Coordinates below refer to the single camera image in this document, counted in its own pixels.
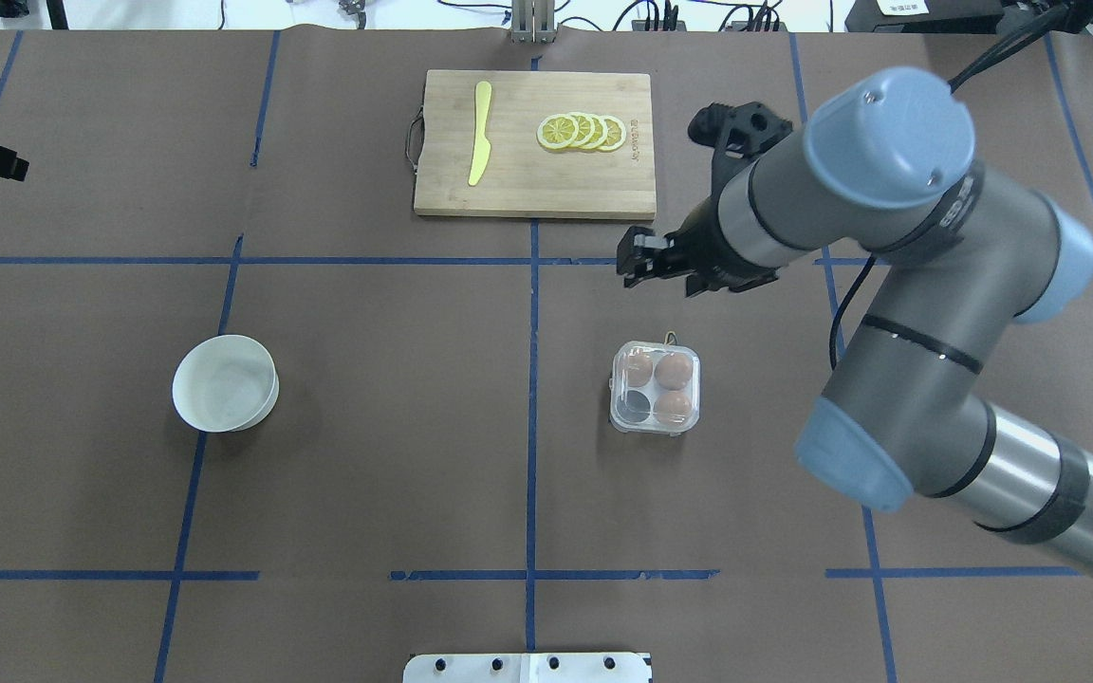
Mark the brown egg from bowl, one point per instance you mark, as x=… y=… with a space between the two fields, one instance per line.
x=637 y=369

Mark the brown egg in box near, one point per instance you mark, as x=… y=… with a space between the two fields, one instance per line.
x=673 y=408

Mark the yellow plastic knife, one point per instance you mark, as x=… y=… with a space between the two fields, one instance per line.
x=481 y=145

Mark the brown egg in box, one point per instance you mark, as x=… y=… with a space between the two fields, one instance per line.
x=674 y=371
x=673 y=408

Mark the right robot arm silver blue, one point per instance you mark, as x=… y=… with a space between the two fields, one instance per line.
x=891 y=164

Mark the lemon slice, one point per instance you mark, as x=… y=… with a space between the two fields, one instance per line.
x=614 y=134
x=597 y=133
x=558 y=132
x=585 y=127

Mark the white bowl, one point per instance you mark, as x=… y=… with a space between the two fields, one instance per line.
x=225 y=384

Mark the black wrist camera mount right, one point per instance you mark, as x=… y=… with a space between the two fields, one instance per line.
x=737 y=135

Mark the bamboo cutting board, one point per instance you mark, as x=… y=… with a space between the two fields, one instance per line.
x=524 y=180

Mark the brown egg in box far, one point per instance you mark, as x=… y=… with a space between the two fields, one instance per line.
x=674 y=371

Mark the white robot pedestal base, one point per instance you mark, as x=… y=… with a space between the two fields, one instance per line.
x=530 y=667

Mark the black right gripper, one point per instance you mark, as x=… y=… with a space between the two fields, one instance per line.
x=706 y=251

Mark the clear plastic egg box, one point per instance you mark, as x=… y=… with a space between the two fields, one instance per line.
x=631 y=408

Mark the aluminium frame post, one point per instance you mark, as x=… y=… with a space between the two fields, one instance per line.
x=533 y=21

